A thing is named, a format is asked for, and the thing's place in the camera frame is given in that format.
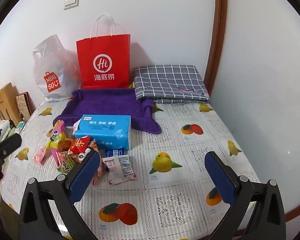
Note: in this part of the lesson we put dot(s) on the white light switch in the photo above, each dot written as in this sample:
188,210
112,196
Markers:
71,1

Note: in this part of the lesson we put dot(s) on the red snack packet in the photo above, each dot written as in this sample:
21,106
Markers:
78,145

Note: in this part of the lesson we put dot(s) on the pale pink snack packet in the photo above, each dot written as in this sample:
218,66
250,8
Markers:
100,173

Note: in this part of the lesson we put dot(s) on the pink yellow snack packet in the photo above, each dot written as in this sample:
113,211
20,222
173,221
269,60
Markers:
55,135

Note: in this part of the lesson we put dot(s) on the white pink candy packet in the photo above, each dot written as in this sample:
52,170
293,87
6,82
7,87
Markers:
122,166

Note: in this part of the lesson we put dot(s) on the orange snack packet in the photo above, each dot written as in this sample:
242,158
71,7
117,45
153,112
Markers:
63,145

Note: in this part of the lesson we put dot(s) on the small blue snack packet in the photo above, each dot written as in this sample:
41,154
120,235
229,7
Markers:
115,153

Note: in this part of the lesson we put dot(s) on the pink peach snack packet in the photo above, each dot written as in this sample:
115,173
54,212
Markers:
40,157

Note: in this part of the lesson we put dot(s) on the white plastic shopping bag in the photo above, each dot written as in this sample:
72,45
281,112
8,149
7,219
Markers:
52,67

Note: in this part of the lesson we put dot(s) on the red paper bag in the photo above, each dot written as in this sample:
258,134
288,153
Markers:
102,55

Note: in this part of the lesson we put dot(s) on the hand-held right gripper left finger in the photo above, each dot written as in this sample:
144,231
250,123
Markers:
83,177

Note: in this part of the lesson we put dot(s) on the blue tissue pack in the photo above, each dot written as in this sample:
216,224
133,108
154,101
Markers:
102,130

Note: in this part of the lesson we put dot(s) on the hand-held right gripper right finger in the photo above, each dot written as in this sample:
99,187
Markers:
220,177

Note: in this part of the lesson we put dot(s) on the wooden headboard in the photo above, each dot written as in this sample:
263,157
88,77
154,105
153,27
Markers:
5,100

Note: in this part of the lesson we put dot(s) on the brown wooden door frame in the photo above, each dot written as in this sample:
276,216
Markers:
218,30

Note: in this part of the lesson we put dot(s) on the pink striped snack packet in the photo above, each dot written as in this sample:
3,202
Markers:
55,156

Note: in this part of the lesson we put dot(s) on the purple towel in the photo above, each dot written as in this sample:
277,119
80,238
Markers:
102,102

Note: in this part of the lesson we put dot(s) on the grey checked folded cloth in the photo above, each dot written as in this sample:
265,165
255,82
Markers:
165,80

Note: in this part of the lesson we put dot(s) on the green pink snack packet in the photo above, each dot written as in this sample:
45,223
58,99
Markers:
65,165

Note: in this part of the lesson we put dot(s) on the fruit print table cover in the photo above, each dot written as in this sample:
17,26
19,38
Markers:
165,135

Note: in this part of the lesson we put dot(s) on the white spotted cloth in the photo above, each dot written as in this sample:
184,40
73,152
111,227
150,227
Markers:
0,125

